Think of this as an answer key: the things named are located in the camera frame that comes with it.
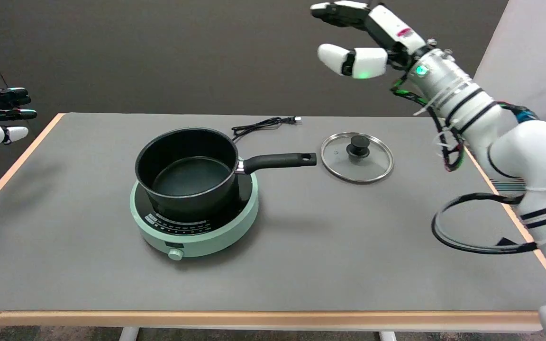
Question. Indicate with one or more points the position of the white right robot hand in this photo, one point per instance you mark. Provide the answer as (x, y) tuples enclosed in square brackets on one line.
[(396, 28)]

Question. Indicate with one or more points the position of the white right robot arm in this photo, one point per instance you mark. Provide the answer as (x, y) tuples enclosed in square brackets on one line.
[(524, 151)]

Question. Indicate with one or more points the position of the glass pot lid black knob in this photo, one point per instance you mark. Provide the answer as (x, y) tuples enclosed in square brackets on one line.
[(372, 166)]

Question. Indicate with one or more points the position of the floor vent grille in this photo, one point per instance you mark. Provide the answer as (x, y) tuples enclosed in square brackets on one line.
[(507, 186)]

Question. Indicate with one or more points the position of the grey table mat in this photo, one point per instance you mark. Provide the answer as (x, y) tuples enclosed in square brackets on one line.
[(349, 246)]

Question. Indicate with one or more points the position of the white table leg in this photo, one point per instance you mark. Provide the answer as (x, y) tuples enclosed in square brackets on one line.
[(129, 334), (387, 336)]

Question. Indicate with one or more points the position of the green induction cooker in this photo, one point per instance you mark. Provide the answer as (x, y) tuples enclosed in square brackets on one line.
[(216, 237)]

